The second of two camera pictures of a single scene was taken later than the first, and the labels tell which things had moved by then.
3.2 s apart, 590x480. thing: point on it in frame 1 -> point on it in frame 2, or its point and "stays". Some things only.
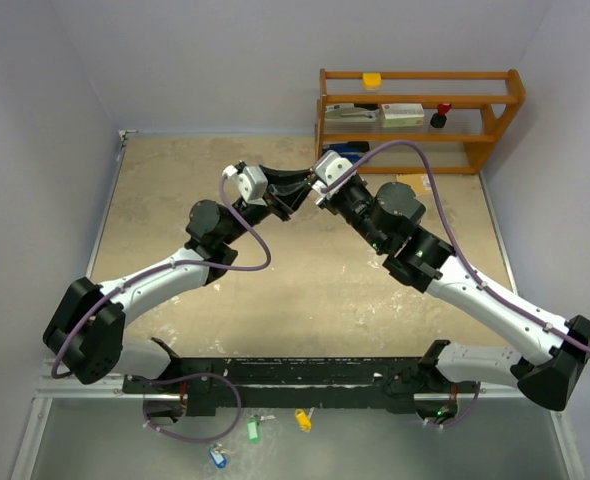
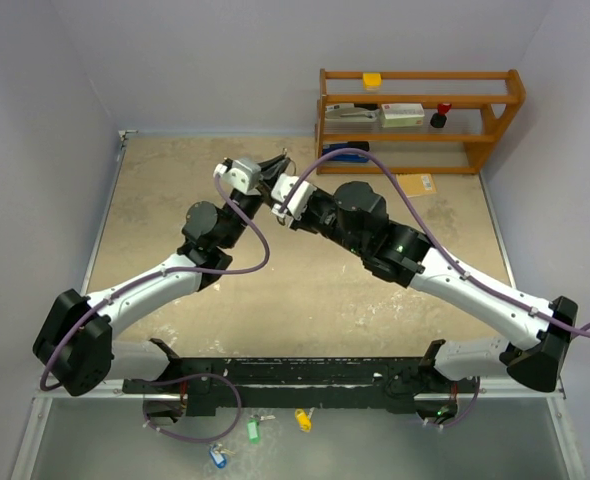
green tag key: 253,426 stays
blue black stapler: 351,150 stays
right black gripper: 330,202 -> 304,221
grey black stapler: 351,112 stays
